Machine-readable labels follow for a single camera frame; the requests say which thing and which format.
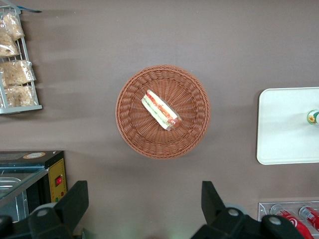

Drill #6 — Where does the black food warmer cabinet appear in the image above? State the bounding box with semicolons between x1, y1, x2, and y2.
0;149;68;223

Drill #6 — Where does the brown round wicker basket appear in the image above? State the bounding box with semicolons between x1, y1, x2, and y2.
115;64;211;160

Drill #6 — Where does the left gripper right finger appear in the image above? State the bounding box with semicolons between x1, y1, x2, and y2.
190;180;308;239

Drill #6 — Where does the green gum bottle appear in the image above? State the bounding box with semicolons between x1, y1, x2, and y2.
306;109;319;126

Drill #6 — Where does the red cola bottle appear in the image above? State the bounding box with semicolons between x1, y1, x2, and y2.
271;205;315;239
300;206;319;232

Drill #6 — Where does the clear acrylic bottle rack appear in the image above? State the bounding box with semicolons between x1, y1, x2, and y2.
257;201;319;239

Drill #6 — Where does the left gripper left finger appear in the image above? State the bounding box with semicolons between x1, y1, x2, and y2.
0;180;90;239

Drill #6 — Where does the wrapped triangle sandwich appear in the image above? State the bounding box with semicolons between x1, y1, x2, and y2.
141;90;183;132

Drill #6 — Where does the clear bag of crackers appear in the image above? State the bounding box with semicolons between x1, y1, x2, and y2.
0;12;25;41
0;32;21;59
0;60;36;88
3;85;38;108

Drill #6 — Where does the beige plastic tray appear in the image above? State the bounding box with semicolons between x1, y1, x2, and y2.
256;87;319;166

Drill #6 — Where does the tray of packaged snacks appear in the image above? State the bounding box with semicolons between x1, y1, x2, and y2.
0;5;43;115

